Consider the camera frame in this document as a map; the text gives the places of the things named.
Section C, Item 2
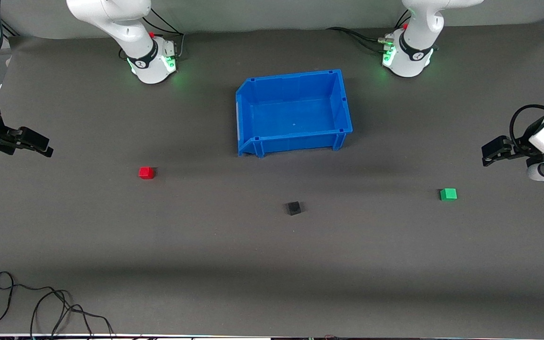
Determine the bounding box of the blue plastic storage bin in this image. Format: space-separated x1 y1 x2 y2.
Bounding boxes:
235 69 353 158

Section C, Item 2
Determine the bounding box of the dark grey table mat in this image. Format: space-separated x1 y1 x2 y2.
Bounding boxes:
0 19 544 337

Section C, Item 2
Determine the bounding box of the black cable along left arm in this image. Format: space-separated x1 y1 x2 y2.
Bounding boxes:
510 104 544 153

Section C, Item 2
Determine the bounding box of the loose thin black cable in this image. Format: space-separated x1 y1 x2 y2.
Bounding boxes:
0 272 114 338

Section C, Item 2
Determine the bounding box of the black left arm base cable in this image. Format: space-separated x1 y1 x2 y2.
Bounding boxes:
326 9 412 53

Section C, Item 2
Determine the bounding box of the black arm base cable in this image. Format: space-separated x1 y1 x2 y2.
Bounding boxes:
326 9 412 53
119 8 185 61

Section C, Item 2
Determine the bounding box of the black right arm base cable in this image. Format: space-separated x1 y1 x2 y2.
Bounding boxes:
119 8 185 61

